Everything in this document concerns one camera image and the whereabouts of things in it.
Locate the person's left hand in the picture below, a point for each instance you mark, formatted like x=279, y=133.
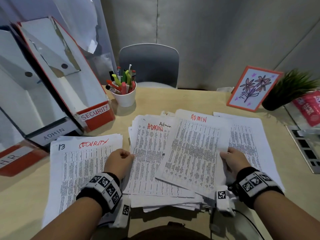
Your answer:
x=118, y=162

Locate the person's right hand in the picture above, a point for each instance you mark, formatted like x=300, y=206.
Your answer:
x=235, y=161

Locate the admin paper pile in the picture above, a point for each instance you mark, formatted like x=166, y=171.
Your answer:
x=252, y=139

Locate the unsorted paper pile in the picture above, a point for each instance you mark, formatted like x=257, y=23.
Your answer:
x=150, y=159

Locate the security paper pile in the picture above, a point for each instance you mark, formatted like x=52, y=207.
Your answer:
x=75, y=167

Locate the black admin file box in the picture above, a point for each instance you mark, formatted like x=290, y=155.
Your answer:
x=25, y=109

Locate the person's left forearm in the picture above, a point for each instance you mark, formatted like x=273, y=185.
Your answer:
x=70, y=222

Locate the person's right forearm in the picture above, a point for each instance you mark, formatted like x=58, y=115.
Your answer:
x=287, y=217

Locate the person's dark shirt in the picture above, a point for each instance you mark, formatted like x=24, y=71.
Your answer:
x=170, y=233

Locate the black right wristband with markers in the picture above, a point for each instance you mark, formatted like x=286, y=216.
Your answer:
x=255, y=183

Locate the white pen cup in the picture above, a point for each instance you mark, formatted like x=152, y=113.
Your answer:
x=125, y=98

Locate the green plant in black pot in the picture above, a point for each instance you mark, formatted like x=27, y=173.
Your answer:
x=275, y=102

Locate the small white container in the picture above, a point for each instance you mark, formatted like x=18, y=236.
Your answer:
x=223, y=89

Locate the grey desk socket strip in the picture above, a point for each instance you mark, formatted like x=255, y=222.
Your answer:
x=307, y=152

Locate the orange framed flower drawing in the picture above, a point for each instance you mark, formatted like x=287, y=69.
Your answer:
x=253, y=88

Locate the bunch of coloured markers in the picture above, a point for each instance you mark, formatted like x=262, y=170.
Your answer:
x=122, y=81

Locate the red white paper towel pack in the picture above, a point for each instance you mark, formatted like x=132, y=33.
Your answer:
x=308, y=107

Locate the grey chair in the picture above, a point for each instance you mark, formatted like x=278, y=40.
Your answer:
x=150, y=64

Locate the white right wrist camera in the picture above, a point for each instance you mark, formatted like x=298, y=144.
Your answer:
x=222, y=199

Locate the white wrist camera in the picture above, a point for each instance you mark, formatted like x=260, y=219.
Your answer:
x=122, y=212
x=222, y=199

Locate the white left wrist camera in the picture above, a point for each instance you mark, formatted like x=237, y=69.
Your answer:
x=122, y=212

